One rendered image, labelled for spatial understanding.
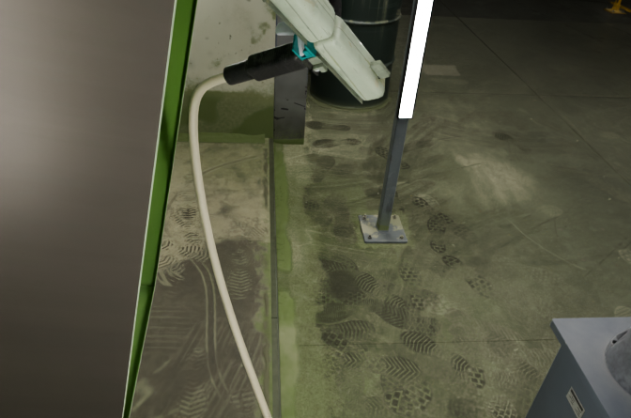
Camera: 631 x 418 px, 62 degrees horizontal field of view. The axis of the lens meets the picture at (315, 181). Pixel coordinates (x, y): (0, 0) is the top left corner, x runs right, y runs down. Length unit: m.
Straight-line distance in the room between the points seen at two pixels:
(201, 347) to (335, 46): 1.40
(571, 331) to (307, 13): 0.96
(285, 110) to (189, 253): 1.10
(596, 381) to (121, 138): 1.04
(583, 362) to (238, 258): 1.39
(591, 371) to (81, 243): 1.02
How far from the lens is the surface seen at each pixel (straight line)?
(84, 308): 0.73
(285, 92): 2.92
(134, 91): 0.53
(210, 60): 2.87
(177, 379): 1.84
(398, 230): 2.48
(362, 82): 0.76
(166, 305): 2.06
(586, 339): 1.34
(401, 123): 2.15
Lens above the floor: 1.53
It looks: 34 degrees down
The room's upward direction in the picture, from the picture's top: 4 degrees clockwise
